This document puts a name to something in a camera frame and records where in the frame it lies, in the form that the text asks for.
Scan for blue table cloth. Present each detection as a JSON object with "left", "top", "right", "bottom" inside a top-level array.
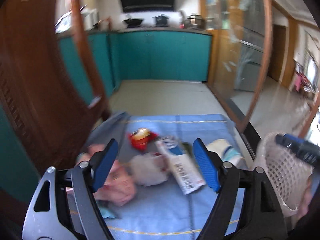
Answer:
[{"left": 85, "top": 112, "right": 238, "bottom": 239}]

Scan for light blue cleaning cloth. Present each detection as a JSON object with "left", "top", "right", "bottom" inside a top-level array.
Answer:
[{"left": 97, "top": 200, "right": 120, "bottom": 219}]

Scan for white blue medicine box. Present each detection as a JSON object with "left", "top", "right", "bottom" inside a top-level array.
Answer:
[{"left": 155, "top": 135, "right": 206, "bottom": 195}]

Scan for white paper cup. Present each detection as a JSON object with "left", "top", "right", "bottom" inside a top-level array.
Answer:
[{"left": 206, "top": 139, "right": 247, "bottom": 168}]

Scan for green vegetable leaf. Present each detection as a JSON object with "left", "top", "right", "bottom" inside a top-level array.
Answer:
[{"left": 182, "top": 142, "right": 194, "bottom": 159}]

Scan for pink plastic bag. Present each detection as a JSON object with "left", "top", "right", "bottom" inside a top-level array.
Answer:
[{"left": 93, "top": 159, "right": 137, "bottom": 206}]

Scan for white mesh trash basket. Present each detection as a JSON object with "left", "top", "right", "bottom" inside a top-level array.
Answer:
[{"left": 252, "top": 132, "right": 313, "bottom": 217}]

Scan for dark cooking pot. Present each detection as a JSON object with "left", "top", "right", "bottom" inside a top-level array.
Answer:
[{"left": 153, "top": 14, "right": 170, "bottom": 27}]

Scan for steel pot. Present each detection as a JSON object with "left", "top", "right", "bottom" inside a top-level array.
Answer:
[{"left": 184, "top": 14, "right": 206, "bottom": 30}]

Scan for red snack wrapper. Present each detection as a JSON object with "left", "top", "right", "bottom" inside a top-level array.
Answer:
[{"left": 129, "top": 128, "right": 158, "bottom": 152}]

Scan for black wok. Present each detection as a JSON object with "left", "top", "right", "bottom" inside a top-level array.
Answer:
[{"left": 122, "top": 15, "right": 144, "bottom": 28}]

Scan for brown wooden chair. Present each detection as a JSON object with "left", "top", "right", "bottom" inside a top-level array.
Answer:
[{"left": 0, "top": 0, "right": 112, "bottom": 205}]

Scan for white tissue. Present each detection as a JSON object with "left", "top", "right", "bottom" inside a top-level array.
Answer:
[{"left": 130, "top": 152, "right": 170, "bottom": 187}]

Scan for teal kitchen cabinets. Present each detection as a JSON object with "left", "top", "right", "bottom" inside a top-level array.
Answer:
[{"left": 1, "top": 28, "right": 212, "bottom": 202}]

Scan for glass sliding door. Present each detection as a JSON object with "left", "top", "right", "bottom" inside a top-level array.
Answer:
[{"left": 200, "top": 0, "right": 272, "bottom": 132}]

